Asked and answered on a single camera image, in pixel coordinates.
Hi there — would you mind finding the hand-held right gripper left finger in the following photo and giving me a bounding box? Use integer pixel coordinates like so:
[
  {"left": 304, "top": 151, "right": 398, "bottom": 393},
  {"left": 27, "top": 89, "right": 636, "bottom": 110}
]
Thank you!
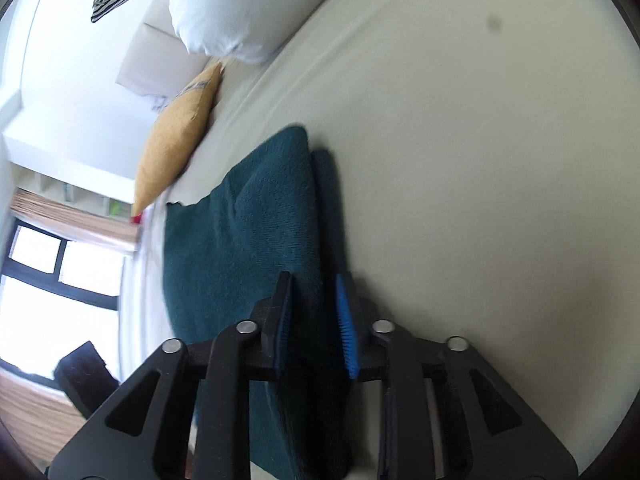
[{"left": 47, "top": 271, "right": 295, "bottom": 480}]

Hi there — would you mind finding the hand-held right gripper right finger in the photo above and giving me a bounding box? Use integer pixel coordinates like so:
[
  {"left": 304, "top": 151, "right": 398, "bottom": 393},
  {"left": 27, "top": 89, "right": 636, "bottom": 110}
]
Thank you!
[{"left": 334, "top": 273, "right": 581, "bottom": 480}]

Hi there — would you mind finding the teal knit sweater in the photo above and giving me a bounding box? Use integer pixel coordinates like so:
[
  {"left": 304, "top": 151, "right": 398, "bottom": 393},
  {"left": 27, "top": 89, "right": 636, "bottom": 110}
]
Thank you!
[{"left": 162, "top": 125, "right": 357, "bottom": 480}]

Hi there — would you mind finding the black framed window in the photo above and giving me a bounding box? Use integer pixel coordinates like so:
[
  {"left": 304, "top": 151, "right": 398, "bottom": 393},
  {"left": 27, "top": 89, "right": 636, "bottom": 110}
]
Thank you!
[{"left": 0, "top": 217, "right": 127, "bottom": 388}]

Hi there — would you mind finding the cream bed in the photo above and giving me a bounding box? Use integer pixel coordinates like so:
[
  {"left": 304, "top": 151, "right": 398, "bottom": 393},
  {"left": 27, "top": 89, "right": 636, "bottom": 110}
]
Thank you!
[{"left": 120, "top": 0, "right": 637, "bottom": 480}]

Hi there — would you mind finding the yellow pillow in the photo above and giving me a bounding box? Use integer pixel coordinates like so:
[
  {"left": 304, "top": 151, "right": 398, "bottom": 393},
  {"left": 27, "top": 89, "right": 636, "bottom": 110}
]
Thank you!
[{"left": 132, "top": 60, "right": 225, "bottom": 219}]

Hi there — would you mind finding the cream headboard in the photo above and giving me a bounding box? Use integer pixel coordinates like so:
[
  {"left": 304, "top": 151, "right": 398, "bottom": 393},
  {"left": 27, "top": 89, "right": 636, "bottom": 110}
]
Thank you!
[{"left": 116, "top": 0, "right": 212, "bottom": 99}]

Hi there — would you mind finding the white pillow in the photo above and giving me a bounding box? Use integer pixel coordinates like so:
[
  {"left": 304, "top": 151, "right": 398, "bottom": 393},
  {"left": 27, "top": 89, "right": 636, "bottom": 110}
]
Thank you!
[{"left": 168, "top": 0, "right": 362, "bottom": 65}]

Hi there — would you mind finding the white wall shelf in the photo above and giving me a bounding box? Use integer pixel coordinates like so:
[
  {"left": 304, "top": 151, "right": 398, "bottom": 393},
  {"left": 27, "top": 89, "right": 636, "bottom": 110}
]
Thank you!
[{"left": 20, "top": 167, "right": 137, "bottom": 221}]

